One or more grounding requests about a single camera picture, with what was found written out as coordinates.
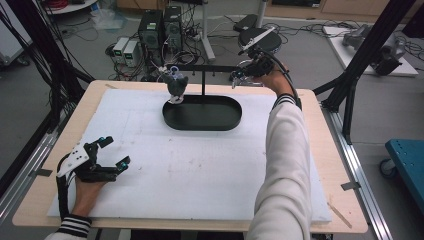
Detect white floor board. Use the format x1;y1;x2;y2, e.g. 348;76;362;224
322;24;420;78

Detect white power supply unit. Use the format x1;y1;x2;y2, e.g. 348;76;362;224
112;36;130;64
123;39;140;68

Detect blue cart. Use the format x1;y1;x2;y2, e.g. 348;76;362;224
379;138;424;215

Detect black floor cables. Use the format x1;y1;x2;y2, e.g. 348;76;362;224
262;19;363;39

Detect aluminium rail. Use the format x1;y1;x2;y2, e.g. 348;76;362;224
320;102;395;240
0;108;78;221

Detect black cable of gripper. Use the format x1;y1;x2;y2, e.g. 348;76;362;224
263;49;304;111
55;173;72;222

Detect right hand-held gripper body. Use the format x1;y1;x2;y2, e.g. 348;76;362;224
237;26;278;80

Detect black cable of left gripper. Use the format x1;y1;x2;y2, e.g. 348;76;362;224
55;173;72;222

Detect person's left hand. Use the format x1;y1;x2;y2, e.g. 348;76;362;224
70;176;108;218

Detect white foam mat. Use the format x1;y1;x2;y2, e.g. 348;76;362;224
47;88;333;224

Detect person's right hand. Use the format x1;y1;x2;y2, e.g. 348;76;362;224
257;63;295;98

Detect black round stool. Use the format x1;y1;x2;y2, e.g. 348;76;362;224
229;27;283;88

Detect grey tape piece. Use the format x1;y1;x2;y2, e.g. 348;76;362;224
340;181;362;192
28;168;54;178

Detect clear plastic bag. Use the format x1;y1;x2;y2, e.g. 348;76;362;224
90;7;128;32

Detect black metal frame post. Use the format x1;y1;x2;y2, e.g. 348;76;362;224
313;0;418;145
0;0;95;134

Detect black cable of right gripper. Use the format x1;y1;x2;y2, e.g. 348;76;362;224
263;49;304;111

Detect grey robot device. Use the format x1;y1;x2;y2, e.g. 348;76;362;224
341;23;408;76

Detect black flat case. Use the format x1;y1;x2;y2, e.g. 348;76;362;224
232;13;260;33

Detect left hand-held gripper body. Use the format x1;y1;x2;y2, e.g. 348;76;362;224
55;141;118;184

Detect wooden stick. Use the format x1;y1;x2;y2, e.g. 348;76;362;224
326;201;354;230

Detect grey and white plush keychain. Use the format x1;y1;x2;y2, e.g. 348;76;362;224
161;65;190;105

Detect black computer tower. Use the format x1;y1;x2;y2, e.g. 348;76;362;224
137;9;165;65
162;5;185;55

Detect black hanger stand with tray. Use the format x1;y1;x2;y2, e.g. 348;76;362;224
161;64;243;132

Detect white stand leg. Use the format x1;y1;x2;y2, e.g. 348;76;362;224
199;0;217;63

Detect round white table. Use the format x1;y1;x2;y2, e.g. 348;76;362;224
42;0;98;16

